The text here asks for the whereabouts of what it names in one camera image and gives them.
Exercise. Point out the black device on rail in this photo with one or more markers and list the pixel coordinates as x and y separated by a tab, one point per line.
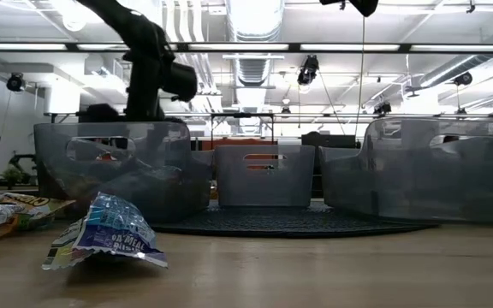
99	113

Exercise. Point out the distant black frame rail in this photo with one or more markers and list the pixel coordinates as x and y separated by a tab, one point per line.
315	114

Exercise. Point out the orange partition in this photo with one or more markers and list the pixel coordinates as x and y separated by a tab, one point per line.
238	142

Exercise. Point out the orange green Chewy bar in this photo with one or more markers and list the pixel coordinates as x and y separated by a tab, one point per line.
37	205

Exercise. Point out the small translucent grey bin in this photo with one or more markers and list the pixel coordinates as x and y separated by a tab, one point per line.
233	184

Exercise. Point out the silver ventilation duct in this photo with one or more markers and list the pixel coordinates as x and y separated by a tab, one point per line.
253	70

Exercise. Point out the black overhead light rail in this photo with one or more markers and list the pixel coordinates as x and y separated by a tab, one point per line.
229	47

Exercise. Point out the red Quaker Chewy bar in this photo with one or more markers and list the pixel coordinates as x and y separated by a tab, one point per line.
107	157

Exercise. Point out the blue silver oatmeal bar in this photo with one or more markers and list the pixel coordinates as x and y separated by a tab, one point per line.
114	231

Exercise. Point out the small green plant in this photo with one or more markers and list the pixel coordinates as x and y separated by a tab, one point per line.
12	175

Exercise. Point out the dark background monitor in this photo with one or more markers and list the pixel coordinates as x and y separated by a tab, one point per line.
328	140

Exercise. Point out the large translucent grey bin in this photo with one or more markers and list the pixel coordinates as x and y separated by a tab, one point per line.
400	184
178	197

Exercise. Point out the dark blue woven mat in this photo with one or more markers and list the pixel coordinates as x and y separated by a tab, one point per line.
272	224

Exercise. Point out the black ceiling spotlight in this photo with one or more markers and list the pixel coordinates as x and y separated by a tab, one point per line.
382	108
308	70
463	78
15	82

